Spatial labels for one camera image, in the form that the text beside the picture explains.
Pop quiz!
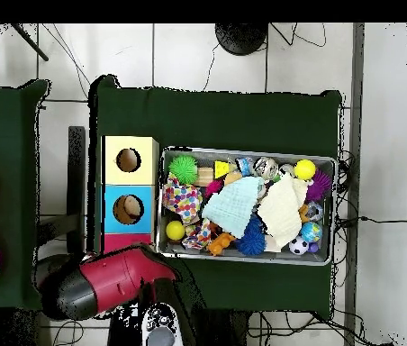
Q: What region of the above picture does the light teal waffle cloth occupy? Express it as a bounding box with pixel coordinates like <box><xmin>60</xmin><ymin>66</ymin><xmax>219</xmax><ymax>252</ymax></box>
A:
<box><xmin>202</xmin><ymin>175</ymin><xmax>262</xmax><ymax>239</ymax></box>

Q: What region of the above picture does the long black floor cable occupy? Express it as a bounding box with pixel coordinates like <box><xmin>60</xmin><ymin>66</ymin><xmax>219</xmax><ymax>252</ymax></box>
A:
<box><xmin>357</xmin><ymin>214</ymin><xmax>407</xmax><ymax>224</ymax></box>

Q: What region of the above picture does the dark green side tablecloth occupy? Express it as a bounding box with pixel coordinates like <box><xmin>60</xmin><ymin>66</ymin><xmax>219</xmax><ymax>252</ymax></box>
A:
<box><xmin>0</xmin><ymin>78</ymin><xmax>52</xmax><ymax>311</ymax></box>

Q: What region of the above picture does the black rod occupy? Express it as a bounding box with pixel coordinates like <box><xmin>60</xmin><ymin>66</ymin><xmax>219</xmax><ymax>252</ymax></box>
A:
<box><xmin>10</xmin><ymin>23</ymin><xmax>50</xmax><ymax>62</ymax></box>

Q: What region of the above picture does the black round base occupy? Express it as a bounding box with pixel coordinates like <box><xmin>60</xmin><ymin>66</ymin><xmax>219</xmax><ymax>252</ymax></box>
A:
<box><xmin>214</xmin><ymin>23</ymin><xmax>269</xmax><ymax>57</ymax></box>

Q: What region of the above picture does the blue spiky ball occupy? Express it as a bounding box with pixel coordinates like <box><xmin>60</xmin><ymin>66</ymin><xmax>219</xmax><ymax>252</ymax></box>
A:
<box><xmin>236</xmin><ymin>214</ymin><xmax>268</xmax><ymax>258</ymax></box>

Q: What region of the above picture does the polka dot cloth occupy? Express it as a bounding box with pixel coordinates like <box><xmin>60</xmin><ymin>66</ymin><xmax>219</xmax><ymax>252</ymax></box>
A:
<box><xmin>162</xmin><ymin>178</ymin><xmax>204</xmax><ymax>224</ymax></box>

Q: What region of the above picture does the large yellow ball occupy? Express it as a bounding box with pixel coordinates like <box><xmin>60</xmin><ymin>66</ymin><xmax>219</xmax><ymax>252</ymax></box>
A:
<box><xmin>293</xmin><ymin>159</ymin><xmax>316</xmax><ymax>181</ymax></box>

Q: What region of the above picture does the orange toy block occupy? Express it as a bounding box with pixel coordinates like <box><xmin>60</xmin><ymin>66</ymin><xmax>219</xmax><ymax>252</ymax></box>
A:
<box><xmin>206</xmin><ymin>230</ymin><xmax>237</xmax><ymax>256</ymax></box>

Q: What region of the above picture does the small yellow ball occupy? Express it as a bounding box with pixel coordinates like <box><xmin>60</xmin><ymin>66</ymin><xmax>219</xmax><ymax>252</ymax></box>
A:
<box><xmin>165</xmin><ymin>219</ymin><xmax>187</xmax><ymax>241</ymax></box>

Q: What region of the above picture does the cream waffle cloth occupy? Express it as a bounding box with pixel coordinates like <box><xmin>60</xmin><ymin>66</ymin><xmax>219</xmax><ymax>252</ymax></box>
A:
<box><xmin>257</xmin><ymin>175</ymin><xmax>309</xmax><ymax>250</ymax></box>

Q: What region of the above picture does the white colourful print cloth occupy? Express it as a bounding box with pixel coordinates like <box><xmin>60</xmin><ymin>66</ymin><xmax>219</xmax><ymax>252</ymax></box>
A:
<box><xmin>183</xmin><ymin>219</ymin><xmax>215</xmax><ymax>251</ymax></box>

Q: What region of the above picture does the green spiky ball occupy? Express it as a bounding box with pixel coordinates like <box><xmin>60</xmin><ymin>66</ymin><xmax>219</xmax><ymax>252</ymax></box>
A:
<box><xmin>168</xmin><ymin>153</ymin><xmax>200</xmax><ymax>185</ymax></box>

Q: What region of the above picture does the wooden box with three holes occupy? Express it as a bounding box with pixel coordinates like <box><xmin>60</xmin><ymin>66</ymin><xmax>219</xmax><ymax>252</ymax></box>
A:
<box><xmin>101</xmin><ymin>134</ymin><xmax>161</xmax><ymax>255</ymax></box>

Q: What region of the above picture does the clear wire mesh bin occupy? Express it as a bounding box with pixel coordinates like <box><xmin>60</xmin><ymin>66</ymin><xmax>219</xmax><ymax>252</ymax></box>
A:
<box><xmin>156</xmin><ymin>147</ymin><xmax>338</xmax><ymax>268</ymax></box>

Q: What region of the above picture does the black panel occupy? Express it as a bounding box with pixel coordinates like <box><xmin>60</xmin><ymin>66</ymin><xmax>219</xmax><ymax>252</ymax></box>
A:
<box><xmin>66</xmin><ymin>125</ymin><xmax>88</xmax><ymax>255</ymax></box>

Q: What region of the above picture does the blue globe ball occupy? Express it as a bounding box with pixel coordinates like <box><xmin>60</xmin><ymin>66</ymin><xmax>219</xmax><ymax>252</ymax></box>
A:
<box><xmin>300</xmin><ymin>221</ymin><xmax>323</xmax><ymax>244</ymax></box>

